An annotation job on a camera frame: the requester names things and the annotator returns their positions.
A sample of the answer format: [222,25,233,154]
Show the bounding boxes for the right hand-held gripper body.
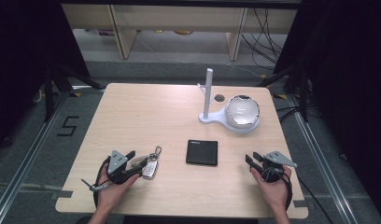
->
[257,150,298,183]

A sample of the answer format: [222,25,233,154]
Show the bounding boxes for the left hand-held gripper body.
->
[101,149,140,185]

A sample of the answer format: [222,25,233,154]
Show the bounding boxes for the silver car key with keyring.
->
[131,146,163,180]

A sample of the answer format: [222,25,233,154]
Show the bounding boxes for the white bowl with metallic rim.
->
[225,94,261,129]

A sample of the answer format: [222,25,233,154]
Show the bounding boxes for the black leather wallet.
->
[185,139,219,166]

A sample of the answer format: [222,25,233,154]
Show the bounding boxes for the white stand with pole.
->
[196,68,261,135]

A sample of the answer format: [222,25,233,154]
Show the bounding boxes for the person's right hand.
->
[249,167,292,213]

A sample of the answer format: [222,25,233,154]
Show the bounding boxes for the person's left hand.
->
[96,172,142,213]

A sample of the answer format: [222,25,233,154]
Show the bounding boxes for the black metal stand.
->
[257,62,312,123]
[43,63,103,123]

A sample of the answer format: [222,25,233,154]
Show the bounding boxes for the black curtain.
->
[274,0,381,216]
[0,0,91,153]

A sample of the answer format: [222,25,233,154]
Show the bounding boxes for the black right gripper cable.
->
[261,167,336,224]

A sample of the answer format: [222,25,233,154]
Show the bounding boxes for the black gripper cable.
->
[261,167,336,224]
[92,156,112,209]

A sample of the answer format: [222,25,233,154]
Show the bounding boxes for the grey cable plug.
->
[80,178,111,192]

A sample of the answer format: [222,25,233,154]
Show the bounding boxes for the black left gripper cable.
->
[92,156,112,209]

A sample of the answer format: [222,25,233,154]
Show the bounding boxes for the metal floor rail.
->
[286,92,369,224]
[0,91,71,224]

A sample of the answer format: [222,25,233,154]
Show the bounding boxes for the black floor cables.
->
[276,105,303,123]

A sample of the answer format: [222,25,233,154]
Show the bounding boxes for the white floor cable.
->
[222,62,265,79]

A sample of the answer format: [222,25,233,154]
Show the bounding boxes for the bundle of black hanging cables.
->
[241,7,288,70]

